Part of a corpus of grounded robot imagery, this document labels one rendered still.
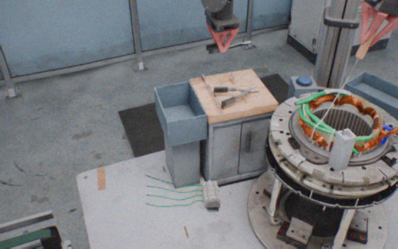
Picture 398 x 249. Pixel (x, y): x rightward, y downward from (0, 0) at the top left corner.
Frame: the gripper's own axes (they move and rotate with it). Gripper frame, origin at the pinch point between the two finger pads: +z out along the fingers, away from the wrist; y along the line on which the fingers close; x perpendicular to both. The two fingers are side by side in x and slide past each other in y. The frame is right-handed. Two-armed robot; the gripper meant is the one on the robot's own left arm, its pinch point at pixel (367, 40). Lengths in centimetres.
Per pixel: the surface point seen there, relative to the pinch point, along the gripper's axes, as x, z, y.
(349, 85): 24.3, 18.8, 19.4
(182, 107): 31, 42, -24
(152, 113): 163, 126, -9
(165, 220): 8, 66, -23
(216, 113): 15.8, 32.9, -18.4
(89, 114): 169, 142, -51
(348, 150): -11.0, 19.6, 1.3
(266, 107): 17.4, 28.7, -5.3
